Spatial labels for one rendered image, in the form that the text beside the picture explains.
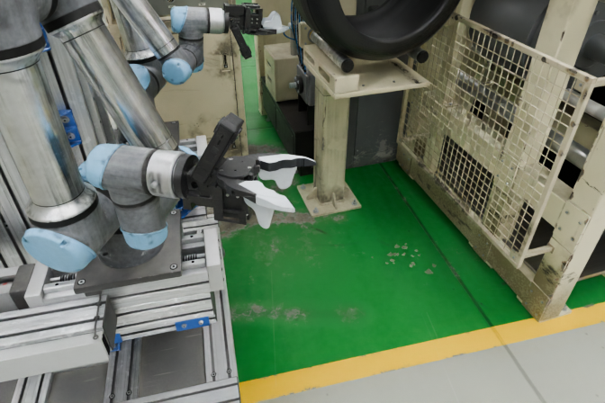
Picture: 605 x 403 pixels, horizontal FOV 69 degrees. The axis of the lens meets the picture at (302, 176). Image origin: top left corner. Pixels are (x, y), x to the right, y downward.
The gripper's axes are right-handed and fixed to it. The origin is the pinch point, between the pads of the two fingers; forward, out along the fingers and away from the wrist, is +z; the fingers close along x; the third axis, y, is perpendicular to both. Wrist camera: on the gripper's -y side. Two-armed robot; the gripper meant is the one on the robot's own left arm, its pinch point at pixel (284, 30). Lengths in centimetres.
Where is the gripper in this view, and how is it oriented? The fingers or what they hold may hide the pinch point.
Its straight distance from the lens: 151.2
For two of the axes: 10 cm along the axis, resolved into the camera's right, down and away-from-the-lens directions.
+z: 9.5, -0.7, 3.1
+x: -3.0, -5.5, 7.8
